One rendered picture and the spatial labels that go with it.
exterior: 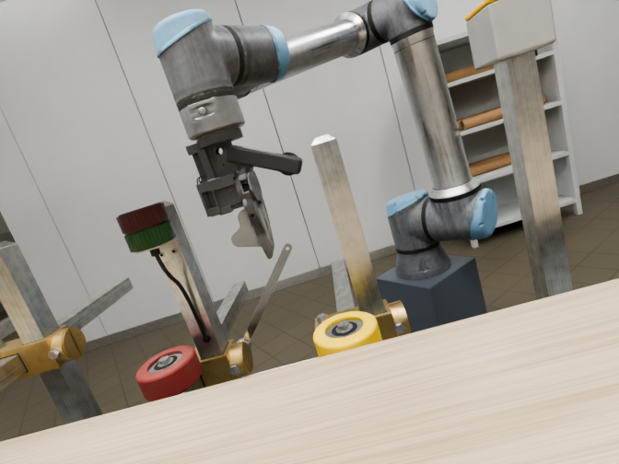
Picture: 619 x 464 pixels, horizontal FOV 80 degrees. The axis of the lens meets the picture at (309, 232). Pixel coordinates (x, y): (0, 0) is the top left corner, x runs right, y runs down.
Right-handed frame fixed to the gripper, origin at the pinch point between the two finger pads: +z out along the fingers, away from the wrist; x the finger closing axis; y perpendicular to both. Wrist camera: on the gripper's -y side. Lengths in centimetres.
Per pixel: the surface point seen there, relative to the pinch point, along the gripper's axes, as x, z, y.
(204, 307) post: 9.5, 3.1, 10.3
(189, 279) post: 9.5, -1.5, 10.8
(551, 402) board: 36.0, 8.0, -22.8
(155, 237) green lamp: 15.0, -9.3, 10.3
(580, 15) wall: -282, -50, -249
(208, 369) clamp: 10.3, 12.5, 12.9
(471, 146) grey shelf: -271, 26, -138
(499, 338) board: 27.2, 8.0, -23.3
